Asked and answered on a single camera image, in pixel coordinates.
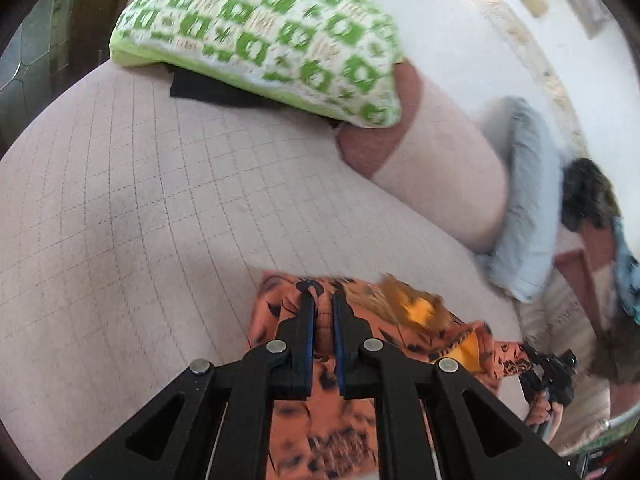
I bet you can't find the orange floral garment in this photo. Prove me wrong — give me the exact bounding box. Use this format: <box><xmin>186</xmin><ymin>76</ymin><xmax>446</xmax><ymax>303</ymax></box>
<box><xmin>250</xmin><ymin>272</ymin><xmax>532</xmax><ymax>479</ymax></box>

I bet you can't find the right hand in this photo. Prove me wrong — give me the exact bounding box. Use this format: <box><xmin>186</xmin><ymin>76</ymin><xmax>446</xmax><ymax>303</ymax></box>
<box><xmin>524</xmin><ymin>391</ymin><xmax>564</xmax><ymax>444</ymax></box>

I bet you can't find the striped floral cushion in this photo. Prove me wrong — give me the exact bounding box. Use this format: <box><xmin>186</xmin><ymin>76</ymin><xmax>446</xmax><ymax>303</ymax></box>
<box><xmin>516</xmin><ymin>268</ymin><xmax>614</xmax><ymax>456</ymax></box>

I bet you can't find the light blue pillow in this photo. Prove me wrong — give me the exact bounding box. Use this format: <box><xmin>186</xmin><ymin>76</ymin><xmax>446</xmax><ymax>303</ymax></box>
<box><xmin>478</xmin><ymin>96</ymin><xmax>562</xmax><ymax>304</ymax></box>

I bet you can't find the blue crumpled cloth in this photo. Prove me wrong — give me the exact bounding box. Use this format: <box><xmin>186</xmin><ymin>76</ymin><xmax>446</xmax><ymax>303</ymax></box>
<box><xmin>612</xmin><ymin>217</ymin><xmax>640</xmax><ymax>325</ymax></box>

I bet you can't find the dark furry garment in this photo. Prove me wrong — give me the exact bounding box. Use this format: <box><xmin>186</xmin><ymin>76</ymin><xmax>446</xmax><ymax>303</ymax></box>
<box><xmin>561</xmin><ymin>157</ymin><xmax>620</xmax><ymax>232</ymax></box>

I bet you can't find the pink bolster cushion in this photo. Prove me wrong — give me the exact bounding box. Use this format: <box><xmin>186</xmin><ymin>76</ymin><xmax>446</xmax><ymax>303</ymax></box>
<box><xmin>336</xmin><ymin>61</ymin><xmax>509</xmax><ymax>252</ymax></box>

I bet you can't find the black cloth under pillow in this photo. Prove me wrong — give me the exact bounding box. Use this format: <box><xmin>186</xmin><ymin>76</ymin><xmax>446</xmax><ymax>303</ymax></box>
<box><xmin>168</xmin><ymin>64</ymin><xmax>346</xmax><ymax>129</ymax></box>

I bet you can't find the green white patterned pillow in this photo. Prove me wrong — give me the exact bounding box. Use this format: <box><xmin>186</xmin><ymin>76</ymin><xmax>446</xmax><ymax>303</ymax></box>
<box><xmin>110</xmin><ymin>0</ymin><xmax>404</xmax><ymax>128</ymax></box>

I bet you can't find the dark wooden glass door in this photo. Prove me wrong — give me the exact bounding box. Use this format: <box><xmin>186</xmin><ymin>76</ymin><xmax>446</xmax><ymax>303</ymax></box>
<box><xmin>1</xmin><ymin>0</ymin><xmax>127</xmax><ymax>153</ymax></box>

